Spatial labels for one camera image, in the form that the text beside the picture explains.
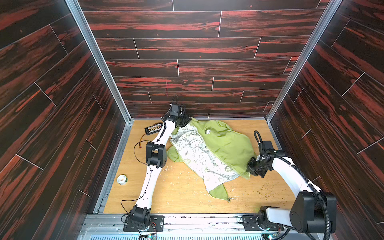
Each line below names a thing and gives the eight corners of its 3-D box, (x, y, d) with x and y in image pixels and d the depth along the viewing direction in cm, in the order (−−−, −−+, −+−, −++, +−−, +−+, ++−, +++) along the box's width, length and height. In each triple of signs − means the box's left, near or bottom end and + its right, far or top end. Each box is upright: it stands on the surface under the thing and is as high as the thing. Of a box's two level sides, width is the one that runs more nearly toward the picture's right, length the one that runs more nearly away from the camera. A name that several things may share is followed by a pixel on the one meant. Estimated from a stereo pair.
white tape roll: (117, 184, 89) (115, 182, 87) (120, 176, 93) (118, 174, 90) (126, 184, 89) (124, 182, 87) (128, 176, 93) (127, 174, 90)
